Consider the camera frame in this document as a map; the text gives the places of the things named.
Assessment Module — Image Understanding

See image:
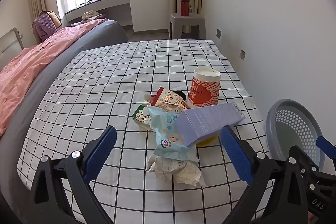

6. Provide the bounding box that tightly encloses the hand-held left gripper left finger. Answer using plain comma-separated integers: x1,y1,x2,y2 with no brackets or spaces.
30,126,117,224

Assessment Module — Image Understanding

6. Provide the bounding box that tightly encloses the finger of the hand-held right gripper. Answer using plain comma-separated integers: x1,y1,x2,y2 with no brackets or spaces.
294,145,336,184
316,136,336,161

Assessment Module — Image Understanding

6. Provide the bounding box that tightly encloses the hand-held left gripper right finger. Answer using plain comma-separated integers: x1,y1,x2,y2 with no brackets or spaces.
220,125,311,224

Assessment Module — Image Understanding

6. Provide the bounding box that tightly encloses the yellow plastic piece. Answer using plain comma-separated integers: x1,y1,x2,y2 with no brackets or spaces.
196,135,218,147

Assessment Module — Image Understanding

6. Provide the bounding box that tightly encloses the grey perforated plastic basket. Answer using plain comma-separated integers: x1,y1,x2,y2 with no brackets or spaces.
266,99,326,170

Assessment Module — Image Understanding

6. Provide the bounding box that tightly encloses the pale purple carton box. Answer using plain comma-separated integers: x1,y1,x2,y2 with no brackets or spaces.
175,102,246,147

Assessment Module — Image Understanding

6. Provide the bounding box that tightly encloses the green cartoon packet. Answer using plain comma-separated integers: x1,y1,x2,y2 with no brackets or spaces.
131,105,155,132

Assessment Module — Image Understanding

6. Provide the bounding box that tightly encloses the light blue wipes packet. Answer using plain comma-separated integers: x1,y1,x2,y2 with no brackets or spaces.
147,106,200,161

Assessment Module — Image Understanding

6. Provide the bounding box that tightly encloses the white paper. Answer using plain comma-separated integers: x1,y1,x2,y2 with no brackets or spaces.
145,154,206,188

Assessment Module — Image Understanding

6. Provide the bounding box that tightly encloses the red and white paper cup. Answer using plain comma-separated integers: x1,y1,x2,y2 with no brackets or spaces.
187,67,221,108

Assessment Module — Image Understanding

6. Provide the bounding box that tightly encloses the cream cartoon snack packet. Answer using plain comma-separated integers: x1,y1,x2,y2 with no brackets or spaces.
146,86,190,112

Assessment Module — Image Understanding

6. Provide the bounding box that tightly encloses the pink blanket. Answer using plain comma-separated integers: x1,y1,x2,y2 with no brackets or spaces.
0,18,111,135

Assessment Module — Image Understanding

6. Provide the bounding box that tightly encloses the grey bed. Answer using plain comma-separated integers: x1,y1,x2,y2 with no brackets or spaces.
0,20,129,214

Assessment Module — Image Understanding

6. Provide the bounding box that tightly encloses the purple quilted bag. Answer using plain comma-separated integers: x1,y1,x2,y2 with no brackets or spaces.
32,17,58,43

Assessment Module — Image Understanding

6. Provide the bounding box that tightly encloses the beige clothes pile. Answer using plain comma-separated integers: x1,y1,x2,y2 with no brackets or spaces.
82,11,99,21

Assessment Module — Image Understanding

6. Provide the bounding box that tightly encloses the white bed headboard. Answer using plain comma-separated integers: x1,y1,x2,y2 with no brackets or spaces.
0,28,25,69

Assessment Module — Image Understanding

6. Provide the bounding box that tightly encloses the grey plastic stool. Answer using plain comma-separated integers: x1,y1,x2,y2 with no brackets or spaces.
169,13,206,40

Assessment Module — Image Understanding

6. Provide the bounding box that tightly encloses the grey window ledge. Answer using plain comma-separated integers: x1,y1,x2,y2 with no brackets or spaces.
64,0,131,22

